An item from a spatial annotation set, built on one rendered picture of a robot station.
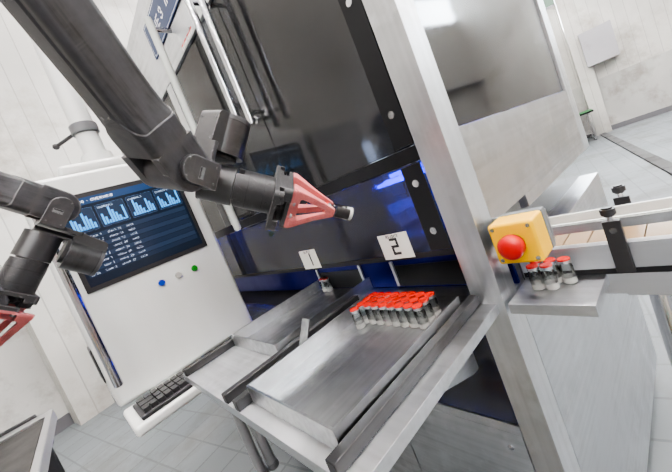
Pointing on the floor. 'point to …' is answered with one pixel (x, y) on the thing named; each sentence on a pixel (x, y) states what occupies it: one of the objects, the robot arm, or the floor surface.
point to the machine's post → (463, 210)
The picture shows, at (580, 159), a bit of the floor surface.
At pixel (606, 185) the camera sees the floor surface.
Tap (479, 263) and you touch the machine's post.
